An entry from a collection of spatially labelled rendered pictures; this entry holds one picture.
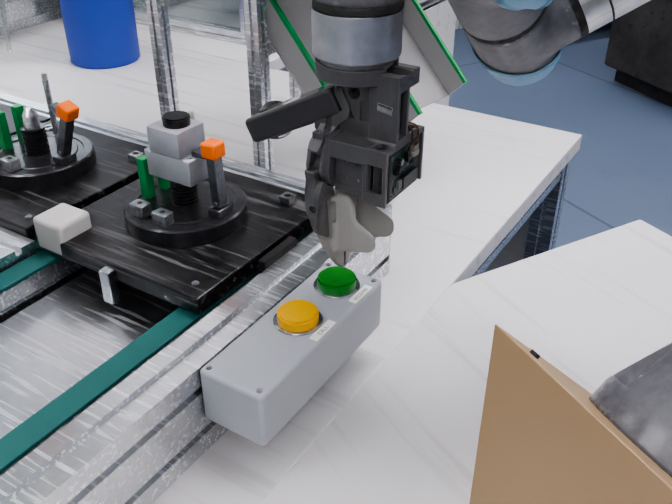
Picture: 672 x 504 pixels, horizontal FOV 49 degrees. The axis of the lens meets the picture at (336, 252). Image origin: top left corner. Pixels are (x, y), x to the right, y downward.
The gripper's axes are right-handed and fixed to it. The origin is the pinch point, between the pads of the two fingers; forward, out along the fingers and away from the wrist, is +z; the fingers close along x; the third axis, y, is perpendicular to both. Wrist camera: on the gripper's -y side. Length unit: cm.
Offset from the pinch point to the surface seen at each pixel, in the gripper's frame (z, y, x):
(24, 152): 1.0, -48.3, 0.5
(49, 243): 3.7, -31.1, -10.5
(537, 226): 32, 1, 71
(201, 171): -3.7, -18.1, 1.2
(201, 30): 13, -95, 88
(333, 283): 2.9, 0.5, -1.3
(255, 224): 3.1, -13.5, 4.2
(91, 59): 12, -98, 55
